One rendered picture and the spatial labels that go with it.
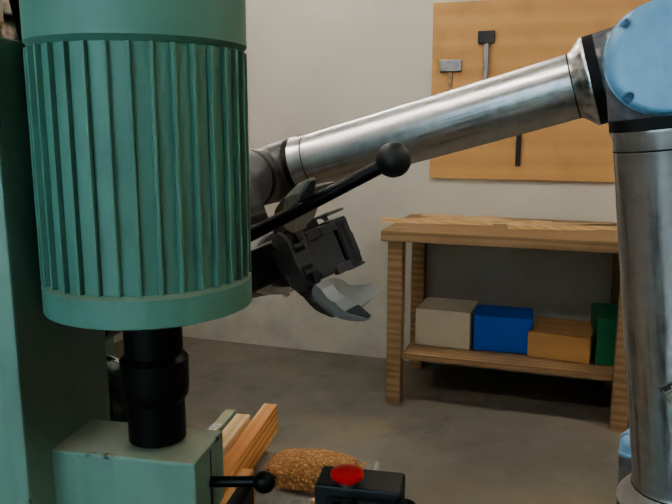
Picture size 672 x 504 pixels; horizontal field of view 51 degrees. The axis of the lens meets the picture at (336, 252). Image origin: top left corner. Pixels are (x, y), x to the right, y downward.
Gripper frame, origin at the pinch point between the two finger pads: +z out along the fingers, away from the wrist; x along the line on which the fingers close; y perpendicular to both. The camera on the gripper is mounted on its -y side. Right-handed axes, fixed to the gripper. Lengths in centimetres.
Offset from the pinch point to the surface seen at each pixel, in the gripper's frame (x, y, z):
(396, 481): 21.1, -5.7, 5.4
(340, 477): 18.0, -10.5, 5.1
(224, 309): -0.4, -15.0, 7.9
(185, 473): 11.7, -22.0, 1.9
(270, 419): 20.4, -4.7, -29.7
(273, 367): 76, 85, -307
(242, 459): 20.4, -12.4, -20.5
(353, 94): -47, 176, -270
